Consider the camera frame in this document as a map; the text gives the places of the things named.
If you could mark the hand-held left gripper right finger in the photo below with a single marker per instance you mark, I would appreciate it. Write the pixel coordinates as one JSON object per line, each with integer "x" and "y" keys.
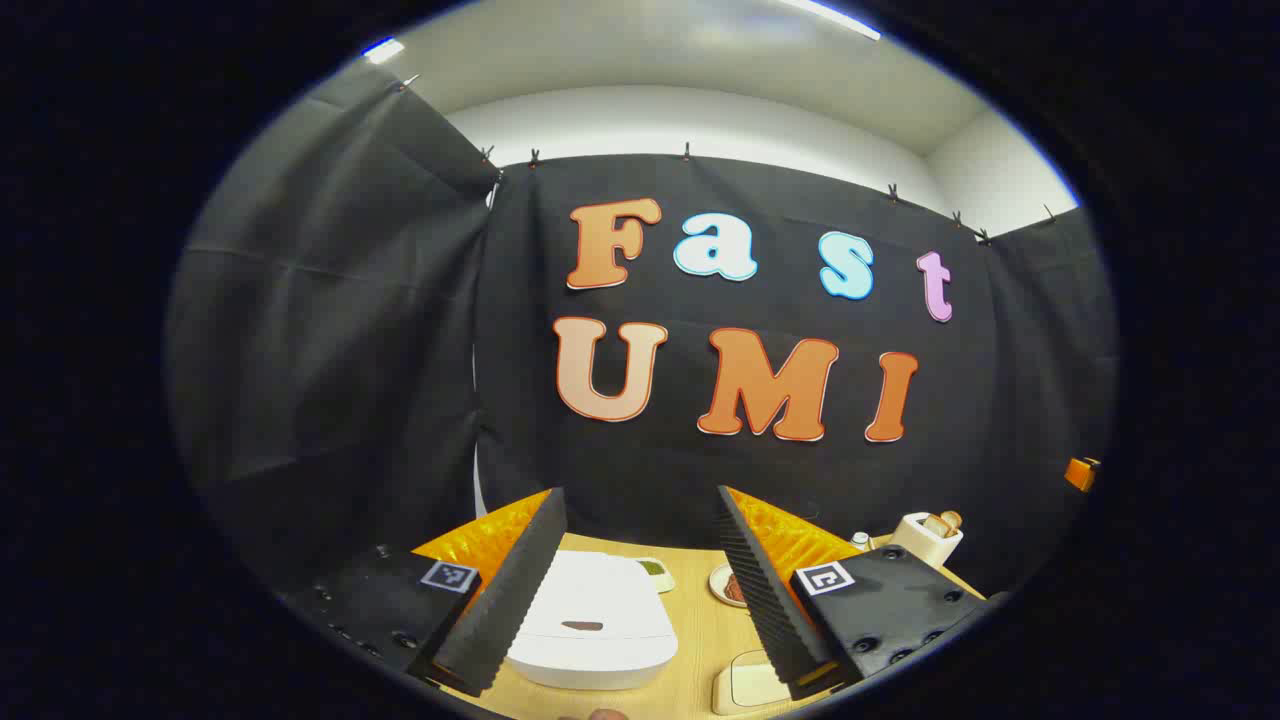
{"x": 765, "y": 600}

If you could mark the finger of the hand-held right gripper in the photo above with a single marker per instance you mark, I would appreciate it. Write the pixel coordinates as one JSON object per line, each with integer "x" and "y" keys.
{"x": 1081, "y": 473}

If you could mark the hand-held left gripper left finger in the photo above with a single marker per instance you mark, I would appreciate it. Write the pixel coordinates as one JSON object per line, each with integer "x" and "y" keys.
{"x": 510, "y": 600}

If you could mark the cream square rice container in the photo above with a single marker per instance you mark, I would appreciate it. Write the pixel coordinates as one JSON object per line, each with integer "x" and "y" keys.
{"x": 745, "y": 685}

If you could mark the white rice cooker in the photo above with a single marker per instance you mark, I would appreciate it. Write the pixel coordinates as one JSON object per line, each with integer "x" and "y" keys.
{"x": 600, "y": 600}

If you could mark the brown meat piece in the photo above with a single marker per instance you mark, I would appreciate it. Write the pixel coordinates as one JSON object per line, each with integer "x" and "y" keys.
{"x": 735, "y": 590}

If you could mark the white round plate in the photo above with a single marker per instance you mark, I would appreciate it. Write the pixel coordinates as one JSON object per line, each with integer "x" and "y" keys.
{"x": 717, "y": 585}

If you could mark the white divided grain dish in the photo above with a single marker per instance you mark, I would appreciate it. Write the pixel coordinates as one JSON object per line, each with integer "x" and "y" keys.
{"x": 655, "y": 570}

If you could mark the cream toaster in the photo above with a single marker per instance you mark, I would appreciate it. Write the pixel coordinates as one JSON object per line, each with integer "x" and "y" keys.
{"x": 920, "y": 545}

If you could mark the black backdrop cloth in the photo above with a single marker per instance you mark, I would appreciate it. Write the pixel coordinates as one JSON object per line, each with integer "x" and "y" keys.
{"x": 350, "y": 350}

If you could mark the ceiling light strip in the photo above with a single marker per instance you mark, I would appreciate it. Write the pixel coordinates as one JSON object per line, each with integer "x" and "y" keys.
{"x": 383, "y": 50}

